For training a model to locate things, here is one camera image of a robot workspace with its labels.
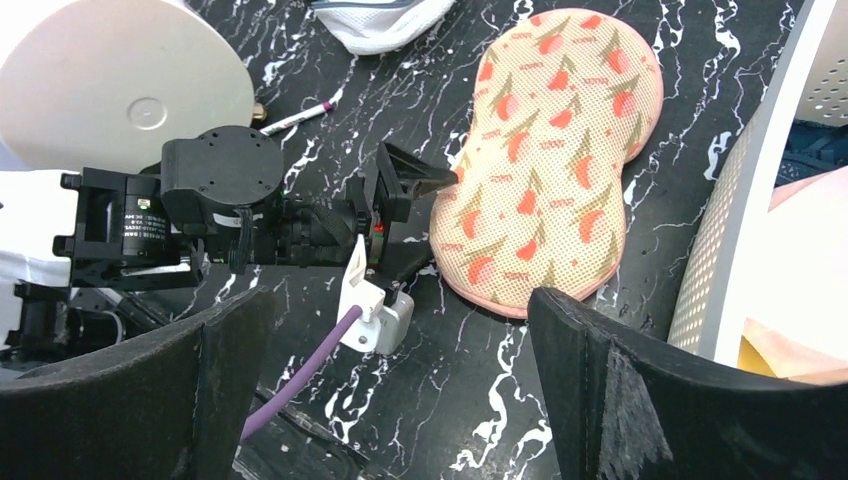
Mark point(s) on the pink garment in basket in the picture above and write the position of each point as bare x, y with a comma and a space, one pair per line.
795, 293

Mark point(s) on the cream plastic laundry basket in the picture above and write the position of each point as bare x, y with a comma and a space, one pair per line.
809, 84

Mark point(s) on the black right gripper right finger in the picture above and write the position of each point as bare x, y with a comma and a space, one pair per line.
623, 405

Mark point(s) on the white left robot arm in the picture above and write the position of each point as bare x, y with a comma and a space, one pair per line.
218, 197

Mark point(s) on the dark blue garment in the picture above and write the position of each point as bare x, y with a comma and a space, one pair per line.
811, 149

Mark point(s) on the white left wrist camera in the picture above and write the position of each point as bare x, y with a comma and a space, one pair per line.
385, 314

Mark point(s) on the cream cylindrical bin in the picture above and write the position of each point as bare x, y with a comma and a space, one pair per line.
105, 84

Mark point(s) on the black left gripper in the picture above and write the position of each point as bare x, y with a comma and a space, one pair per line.
323, 232

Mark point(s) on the purple capped marker pen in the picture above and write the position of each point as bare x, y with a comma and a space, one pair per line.
288, 122

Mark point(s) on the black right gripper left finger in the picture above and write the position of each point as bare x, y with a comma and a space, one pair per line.
168, 404

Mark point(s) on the white round mesh laundry bag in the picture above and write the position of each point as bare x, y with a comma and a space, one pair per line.
367, 28

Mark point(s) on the peach patterned mesh laundry bag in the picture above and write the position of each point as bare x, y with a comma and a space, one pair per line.
562, 102

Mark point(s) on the yellow garment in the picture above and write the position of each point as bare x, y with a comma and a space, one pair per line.
750, 360

